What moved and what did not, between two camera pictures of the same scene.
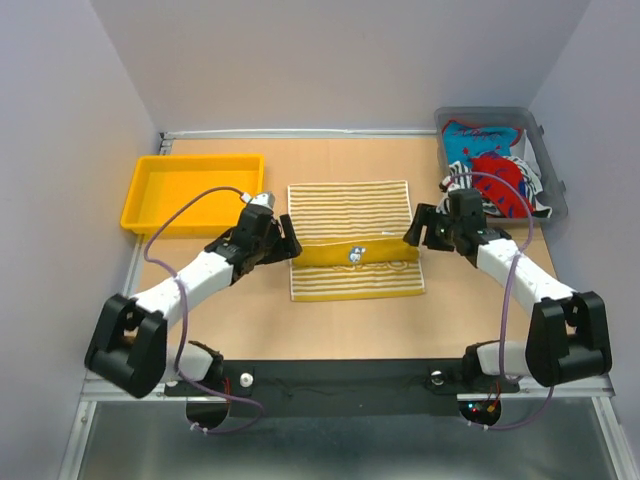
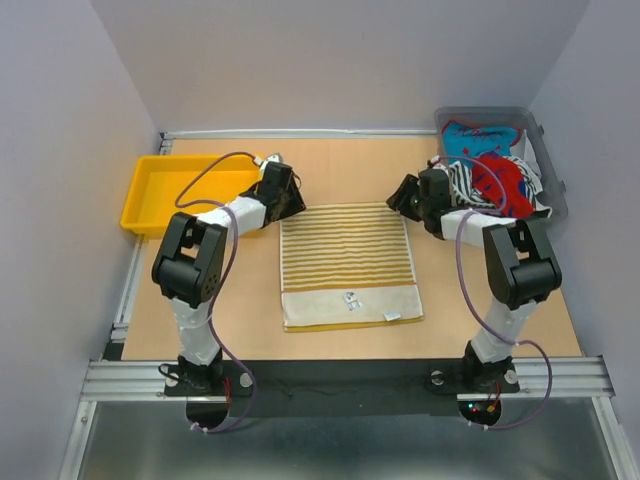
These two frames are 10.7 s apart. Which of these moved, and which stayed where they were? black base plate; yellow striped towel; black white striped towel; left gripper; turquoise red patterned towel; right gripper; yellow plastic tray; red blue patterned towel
Moved: right gripper; left gripper; yellow striped towel
Stayed: red blue patterned towel; turquoise red patterned towel; yellow plastic tray; black white striped towel; black base plate
